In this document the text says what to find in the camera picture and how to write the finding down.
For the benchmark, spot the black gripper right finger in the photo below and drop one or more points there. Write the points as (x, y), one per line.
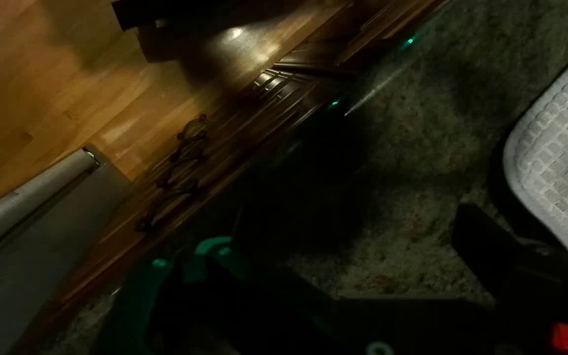
(512, 283)

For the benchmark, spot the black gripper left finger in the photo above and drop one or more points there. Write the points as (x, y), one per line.
(244, 309)

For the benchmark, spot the grey quilted cloth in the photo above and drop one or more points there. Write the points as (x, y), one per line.
(560, 151)

